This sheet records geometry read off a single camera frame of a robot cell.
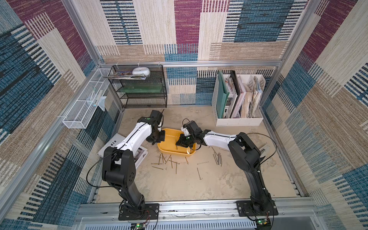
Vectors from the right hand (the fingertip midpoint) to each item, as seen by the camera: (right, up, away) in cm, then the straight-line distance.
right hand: (174, 143), depth 94 cm
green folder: (+29, +29, -8) cm, 42 cm away
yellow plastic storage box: (-3, -3, +1) cm, 4 cm away
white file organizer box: (+48, +25, +5) cm, 54 cm away
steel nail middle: (+18, -12, -3) cm, 22 cm away
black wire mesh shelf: (-26, +39, +12) cm, 48 cm away
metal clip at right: (+57, -5, -1) cm, 57 cm away
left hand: (-9, +3, -4) cm, 10 cm away
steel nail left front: (-9, -15, -5) cm, 18 cm away
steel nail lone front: (+15, -17, -7) cm, 23 cm away
